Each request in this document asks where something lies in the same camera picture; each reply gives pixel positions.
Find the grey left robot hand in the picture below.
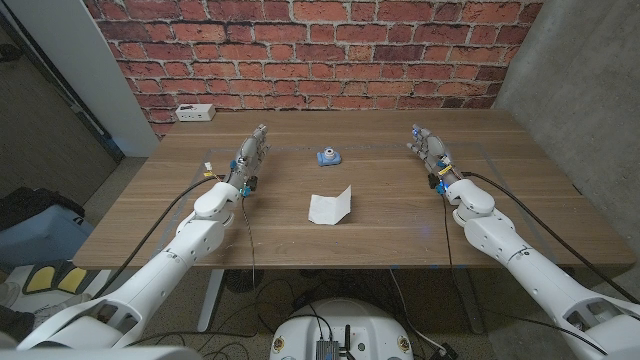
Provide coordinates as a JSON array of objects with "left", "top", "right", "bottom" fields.
[{"left": 224, "top": 123, "right": 272, "bottom": 191}]

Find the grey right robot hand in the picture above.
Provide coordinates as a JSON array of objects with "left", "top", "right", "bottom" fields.
[{"left": 405, "top": 123, "right": 464, "bottom": 194}]

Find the white paper shipping label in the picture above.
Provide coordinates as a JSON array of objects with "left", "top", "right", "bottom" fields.
[{"left": 307, "top": 184, "right": 353, "bottom": 226}]

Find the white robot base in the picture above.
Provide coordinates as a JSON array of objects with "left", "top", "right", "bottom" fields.
[{"left": 269, "top": 298, "right": 415, "bottom": 360}]

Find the white power strip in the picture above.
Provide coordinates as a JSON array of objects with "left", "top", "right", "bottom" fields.
[{"left": 174, "top": 103, "right": 217, "bottom": 123}]

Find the red brick printed backdrop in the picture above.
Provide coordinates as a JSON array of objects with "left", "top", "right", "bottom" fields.
[{"left": 83, "top": 0, "right": 545, "bottom": 139}]

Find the black round floor fan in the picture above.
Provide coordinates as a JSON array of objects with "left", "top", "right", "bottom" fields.
[{"left": 223, "top": 269, "right": 265, "bottom": 294}]

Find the grey electronics box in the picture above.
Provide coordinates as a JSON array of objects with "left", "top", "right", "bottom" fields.
[{"left": 315, "top": 339, "right": 340, "bottom": 360}]

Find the black bag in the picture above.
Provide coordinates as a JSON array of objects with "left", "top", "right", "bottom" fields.
[{"left": 0, "top": 186, "right": 86, "bottom": 231}]

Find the white sneaker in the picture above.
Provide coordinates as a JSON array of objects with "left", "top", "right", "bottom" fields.
[
  {"left": 32, "top": 292, "right": 94, "bottom": 329},
  {"left": 0, "top": 282, "right": 21, "bottom": 309}
]

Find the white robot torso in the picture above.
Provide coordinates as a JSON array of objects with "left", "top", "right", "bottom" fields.
[{"left": 0, "top": 345, "right": 204, "bottom": 360}]

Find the black trouser leg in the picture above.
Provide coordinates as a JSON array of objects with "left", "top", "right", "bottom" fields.
[{"left": 0, "top": 304, "right": 36, "bottom": 344}]

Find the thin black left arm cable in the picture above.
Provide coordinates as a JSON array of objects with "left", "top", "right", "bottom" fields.
[{"left": 241, "top": 196, "right": 258, "bottom": 292}]

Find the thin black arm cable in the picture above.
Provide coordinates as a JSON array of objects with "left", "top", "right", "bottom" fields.
[
  {"left": 440, "top": 193, "right": 609, "bottom": 355},
  {"left": 241, "top": 196, "right": 258, "bottom": 292}
]

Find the blue toy camera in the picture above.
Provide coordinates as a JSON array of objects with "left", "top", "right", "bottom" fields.
[{"left": 316, "top": 146, "right": 343, "bottom": 168}]

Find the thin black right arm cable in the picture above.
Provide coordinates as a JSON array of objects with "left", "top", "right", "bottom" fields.
[{"left": 440, "top": 193, "right": 609, "bottom": 355}]

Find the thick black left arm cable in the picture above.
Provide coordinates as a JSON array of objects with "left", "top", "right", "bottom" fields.
[{"left": 92, "top": 174, "right": 229, "bottom": 300}]

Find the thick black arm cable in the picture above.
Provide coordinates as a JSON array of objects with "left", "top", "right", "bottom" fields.
[
  {"left": 462, "top": 171, "right": 640, "bottom": 305},
  {"left": 92, "top": 174, "right": 229, "bottom": 300}
]

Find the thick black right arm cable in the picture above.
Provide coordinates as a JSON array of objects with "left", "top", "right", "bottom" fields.
[{"left": 462, "top": 171, "right": 640, "bottom": 305}]

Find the white floor cable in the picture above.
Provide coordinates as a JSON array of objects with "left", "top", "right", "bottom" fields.
[{"left": 388, "top": 268, "right": 447, "bottom": 352}]

